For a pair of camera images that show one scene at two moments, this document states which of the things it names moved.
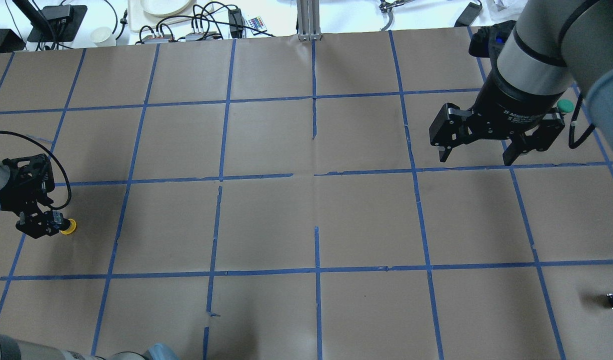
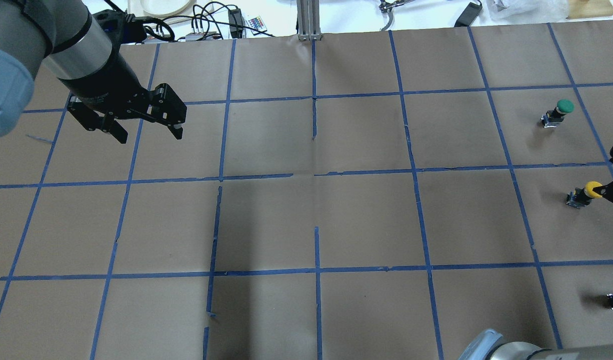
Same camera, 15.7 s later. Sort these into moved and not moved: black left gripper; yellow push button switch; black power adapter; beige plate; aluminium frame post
Moved: black left gripper; yellow push button switch
Not moved: aluminium frame post; black power adapter; beige plate
